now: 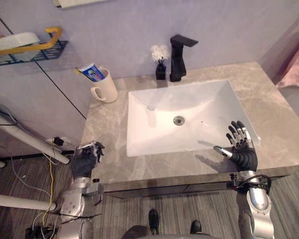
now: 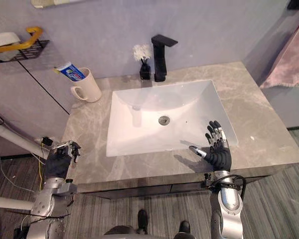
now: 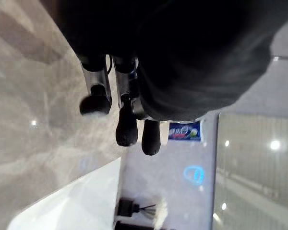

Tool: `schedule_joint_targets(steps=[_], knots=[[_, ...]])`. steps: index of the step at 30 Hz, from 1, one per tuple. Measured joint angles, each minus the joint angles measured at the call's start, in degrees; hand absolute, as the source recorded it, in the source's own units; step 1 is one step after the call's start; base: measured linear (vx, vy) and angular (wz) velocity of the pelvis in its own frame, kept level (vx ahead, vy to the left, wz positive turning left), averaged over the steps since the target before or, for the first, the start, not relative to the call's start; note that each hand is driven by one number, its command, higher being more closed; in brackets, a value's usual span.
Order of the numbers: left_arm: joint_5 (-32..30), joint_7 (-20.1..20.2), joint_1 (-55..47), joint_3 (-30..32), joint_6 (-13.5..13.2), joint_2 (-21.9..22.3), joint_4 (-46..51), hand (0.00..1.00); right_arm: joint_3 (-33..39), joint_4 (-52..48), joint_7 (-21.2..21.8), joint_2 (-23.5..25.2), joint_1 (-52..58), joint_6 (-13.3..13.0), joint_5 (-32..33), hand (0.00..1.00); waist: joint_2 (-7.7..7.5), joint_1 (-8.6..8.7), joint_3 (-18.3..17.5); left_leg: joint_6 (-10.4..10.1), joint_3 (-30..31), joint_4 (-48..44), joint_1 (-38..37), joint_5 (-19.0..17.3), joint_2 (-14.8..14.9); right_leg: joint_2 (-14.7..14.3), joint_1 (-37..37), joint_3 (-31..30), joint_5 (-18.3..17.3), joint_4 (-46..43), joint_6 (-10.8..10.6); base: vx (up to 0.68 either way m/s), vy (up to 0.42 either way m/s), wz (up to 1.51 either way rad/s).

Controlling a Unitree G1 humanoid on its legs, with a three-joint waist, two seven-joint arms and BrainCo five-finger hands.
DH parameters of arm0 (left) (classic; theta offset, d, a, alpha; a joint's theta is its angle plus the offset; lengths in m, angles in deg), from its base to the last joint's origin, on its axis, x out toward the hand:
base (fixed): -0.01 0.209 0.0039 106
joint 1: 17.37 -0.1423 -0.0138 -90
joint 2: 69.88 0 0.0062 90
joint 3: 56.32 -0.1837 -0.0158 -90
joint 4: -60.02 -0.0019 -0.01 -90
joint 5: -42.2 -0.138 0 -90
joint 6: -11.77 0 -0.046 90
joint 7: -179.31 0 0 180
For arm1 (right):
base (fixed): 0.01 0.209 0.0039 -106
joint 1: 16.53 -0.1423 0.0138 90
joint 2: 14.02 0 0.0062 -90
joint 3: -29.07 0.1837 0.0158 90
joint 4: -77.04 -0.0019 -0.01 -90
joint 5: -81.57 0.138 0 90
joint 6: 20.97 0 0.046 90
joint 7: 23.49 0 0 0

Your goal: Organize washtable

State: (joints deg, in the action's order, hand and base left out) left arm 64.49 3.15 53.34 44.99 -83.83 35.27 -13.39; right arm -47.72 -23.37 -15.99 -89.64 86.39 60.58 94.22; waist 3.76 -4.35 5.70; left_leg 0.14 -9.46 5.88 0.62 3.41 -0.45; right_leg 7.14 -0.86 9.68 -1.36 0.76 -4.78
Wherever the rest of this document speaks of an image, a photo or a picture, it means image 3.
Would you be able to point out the black faucet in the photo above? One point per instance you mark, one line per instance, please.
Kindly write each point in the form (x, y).
(129, 213)

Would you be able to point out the blue toothpaste box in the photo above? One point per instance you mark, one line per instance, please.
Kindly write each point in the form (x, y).
(184, 131)

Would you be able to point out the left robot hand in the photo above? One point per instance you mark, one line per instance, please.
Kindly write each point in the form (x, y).
(172, 60)

